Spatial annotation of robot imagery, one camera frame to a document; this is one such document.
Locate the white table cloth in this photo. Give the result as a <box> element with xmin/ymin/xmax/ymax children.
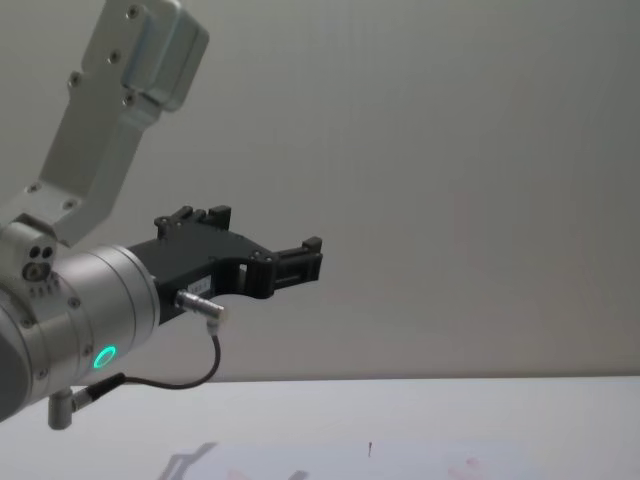
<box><xmin>0</xmin><ymin>374</ymin><xmax>640</xmax><ymax>480</ymax></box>

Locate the thin dark gripper cable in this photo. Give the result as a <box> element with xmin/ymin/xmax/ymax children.
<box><xmin>47</xmin><ymin>288</ymin><xmax>232</xmax><ymax>431</ymax></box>

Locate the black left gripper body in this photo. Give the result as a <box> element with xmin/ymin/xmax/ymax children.
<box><xmin>126</xmin><ymin>225</ymin><xmax>275</xmax><ymax>327</ymax></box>

